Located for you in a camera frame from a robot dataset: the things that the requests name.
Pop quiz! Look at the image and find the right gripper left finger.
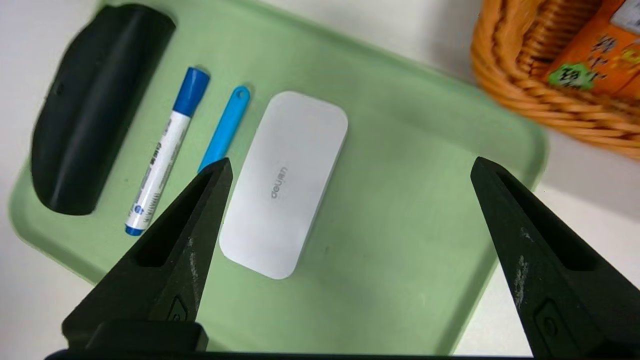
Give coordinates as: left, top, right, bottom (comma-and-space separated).
61, 157, 234, 351

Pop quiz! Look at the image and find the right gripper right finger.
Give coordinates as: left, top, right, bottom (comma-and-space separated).
470, 156, 640, 360

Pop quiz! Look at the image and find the white rectangular case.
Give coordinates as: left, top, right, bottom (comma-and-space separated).
218, 90, 349, 280

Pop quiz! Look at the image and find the black glasses case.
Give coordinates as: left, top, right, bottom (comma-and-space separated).
31, 4, 177, 217

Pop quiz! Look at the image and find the orange snack bag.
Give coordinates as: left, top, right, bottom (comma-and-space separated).
545, 0, 640, 101

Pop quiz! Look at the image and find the orange wicker basket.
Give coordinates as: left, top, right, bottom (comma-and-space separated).
470, 0, 640, 162

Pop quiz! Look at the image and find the blue white marker pen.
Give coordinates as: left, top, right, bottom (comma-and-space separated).
124, 66, 211, 237

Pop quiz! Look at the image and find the light green plastic tray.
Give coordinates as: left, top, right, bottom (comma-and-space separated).
7, 0, 551, 357

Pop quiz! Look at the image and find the yellow spoon with blue handle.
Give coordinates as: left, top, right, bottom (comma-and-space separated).
197, 85, 251, 173

